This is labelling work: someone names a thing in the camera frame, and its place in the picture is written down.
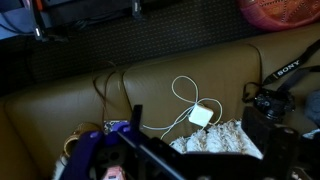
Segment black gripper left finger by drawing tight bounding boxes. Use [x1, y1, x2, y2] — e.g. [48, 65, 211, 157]
[129, 104, 148, 141]

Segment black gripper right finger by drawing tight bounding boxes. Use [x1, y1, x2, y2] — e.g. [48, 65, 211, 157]
[241, 106, 299, 159]

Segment brown woven bag with strap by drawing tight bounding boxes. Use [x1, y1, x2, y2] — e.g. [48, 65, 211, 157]
[63, 61, 118, 158]

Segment blue white patterned tile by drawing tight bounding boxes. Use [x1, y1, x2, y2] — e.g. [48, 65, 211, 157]
[103, 119, 131, 134]

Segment white shaggy pillow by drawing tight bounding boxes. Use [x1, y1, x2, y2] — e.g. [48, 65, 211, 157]
[169, 119, 264, 159]

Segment white power adapter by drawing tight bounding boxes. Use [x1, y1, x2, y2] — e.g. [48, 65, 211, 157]
[188, 103, 215, 128]

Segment brown leather sofa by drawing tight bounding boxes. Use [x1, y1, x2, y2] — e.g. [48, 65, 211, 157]
[0, 21, 320, 180]

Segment black robot stand base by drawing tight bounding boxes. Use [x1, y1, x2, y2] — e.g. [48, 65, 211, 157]
[0, 0, 148, 43]

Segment red woven basket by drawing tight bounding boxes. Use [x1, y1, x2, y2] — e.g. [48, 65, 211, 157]
[236, 0, 320, 32]

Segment black Sony camera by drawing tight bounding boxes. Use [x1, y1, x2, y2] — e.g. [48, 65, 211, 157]
[254, 88, 296, 121]

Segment white charger cable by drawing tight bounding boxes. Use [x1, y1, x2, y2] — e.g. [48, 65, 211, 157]
[142, 75, 224, 141]

